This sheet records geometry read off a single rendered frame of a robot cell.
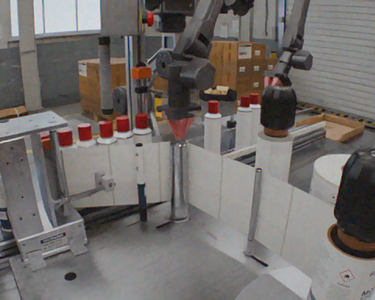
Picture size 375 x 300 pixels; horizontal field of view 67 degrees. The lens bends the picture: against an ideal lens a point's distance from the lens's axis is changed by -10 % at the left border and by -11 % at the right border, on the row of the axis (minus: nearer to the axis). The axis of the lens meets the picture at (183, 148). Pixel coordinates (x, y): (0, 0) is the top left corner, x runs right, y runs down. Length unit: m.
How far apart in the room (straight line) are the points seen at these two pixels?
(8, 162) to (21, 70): 5.60
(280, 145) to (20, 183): 0.53
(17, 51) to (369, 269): 6.04
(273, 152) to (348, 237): 0.38
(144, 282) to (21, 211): 0.26
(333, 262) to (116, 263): 0.40
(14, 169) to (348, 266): 0.52
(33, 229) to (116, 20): 0.50
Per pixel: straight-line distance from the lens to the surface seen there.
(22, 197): 0.60
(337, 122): 1.87
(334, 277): 0.41
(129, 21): 0.79
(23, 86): 6.20
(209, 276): 0.60
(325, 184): 0.66
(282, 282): 0.59
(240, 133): 1.08
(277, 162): 0.74
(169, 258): 0.64
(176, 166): 0.67
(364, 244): 0.39
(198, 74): 0.71
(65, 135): 0.73
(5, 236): 0.78
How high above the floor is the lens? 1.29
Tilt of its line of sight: 21 degrees down
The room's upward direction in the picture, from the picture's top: straight up
